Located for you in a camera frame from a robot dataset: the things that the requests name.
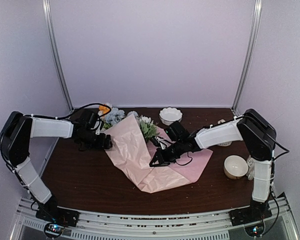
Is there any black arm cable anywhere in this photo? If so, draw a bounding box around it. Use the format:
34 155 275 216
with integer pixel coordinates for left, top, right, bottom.
54 102 111 121

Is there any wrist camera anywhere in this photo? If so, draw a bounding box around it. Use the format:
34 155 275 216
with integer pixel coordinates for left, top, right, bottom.
150 135 172 150
93 110 108 135

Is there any white round bowl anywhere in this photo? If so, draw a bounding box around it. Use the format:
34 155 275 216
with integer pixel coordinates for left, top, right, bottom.
223 155 249 180

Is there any aluminium front rail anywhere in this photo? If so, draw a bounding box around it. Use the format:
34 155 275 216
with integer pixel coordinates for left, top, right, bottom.
8 197 300 240

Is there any aluminium corner post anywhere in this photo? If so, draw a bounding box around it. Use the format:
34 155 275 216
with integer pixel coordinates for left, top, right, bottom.
231 0 263 115
42 0 74 112

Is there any white scalloped dish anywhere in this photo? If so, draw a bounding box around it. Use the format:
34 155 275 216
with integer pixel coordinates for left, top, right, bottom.
159 107 183 126

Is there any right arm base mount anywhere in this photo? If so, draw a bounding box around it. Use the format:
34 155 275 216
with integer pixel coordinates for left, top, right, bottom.
229 206 272 238

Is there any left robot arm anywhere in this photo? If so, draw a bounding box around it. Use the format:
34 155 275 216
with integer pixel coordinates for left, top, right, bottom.
0 109 113 222

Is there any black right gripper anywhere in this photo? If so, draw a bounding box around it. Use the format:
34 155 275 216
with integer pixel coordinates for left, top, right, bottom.
150 139 185 167

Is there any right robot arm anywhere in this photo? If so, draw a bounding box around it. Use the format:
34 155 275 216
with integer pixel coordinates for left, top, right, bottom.
149 108 278 221

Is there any beige printed ribbon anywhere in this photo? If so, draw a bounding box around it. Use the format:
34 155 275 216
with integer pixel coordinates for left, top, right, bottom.
216 118 232 148

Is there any left aluminium corner post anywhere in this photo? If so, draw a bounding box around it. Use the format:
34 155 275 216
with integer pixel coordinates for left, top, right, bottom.
42 0 74 112

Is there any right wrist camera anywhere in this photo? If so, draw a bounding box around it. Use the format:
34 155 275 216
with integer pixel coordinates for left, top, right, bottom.
150 135 172 150

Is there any pink wrapping paper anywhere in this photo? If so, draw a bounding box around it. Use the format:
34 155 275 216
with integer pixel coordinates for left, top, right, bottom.
103 114 214 194

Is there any right aluminium corner post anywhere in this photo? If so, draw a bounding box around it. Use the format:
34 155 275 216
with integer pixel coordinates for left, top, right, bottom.
231 0 263 115

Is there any fake flower bouquet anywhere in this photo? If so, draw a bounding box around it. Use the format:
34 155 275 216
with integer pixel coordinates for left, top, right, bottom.
98 103 159 143

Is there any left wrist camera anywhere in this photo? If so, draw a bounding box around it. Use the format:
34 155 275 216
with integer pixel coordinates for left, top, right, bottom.
93 110 108 135

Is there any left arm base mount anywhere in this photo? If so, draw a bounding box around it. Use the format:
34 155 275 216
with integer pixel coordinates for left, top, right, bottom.
35 207 80 239

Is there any floral mug orange inside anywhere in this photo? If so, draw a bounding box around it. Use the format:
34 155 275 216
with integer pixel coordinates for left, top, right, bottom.
246 155 255 181

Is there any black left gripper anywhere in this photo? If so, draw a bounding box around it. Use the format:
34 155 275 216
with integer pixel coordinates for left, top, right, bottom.
78 129 113 150

